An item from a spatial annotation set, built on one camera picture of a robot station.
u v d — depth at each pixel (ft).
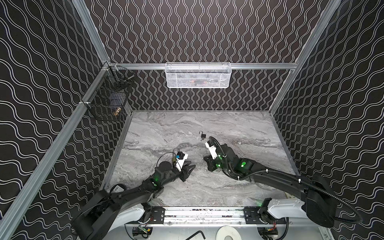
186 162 2.65
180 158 2.31
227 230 2.32
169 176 2.16
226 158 1.95
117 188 2.68
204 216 2.46
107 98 3.06
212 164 2.30
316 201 1.35
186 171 2.35
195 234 2.30
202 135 3.49
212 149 2.31
